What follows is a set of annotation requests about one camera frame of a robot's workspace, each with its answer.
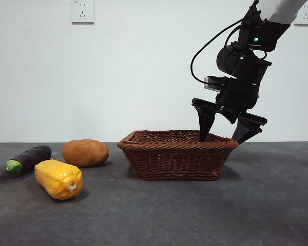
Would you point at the yellow corn cob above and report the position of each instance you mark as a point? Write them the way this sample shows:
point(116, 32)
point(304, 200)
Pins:
point(56, 179)

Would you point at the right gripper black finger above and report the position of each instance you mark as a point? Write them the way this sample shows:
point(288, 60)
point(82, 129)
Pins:
point(206, 123)
point(246, 132)

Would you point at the brown woven wicker basket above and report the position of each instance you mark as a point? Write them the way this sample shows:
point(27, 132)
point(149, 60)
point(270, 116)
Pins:
point(177, 161)

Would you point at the right wrist grey camera box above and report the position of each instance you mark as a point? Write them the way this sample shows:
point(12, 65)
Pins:
point(211, 84)

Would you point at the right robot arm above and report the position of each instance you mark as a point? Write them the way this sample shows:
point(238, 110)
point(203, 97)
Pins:
point(236, 61)

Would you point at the brown potato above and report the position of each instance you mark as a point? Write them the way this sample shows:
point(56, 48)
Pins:
point(85, 153)

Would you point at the purple eggplant with green stem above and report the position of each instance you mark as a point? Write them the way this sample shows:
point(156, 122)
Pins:
point(32, 157)

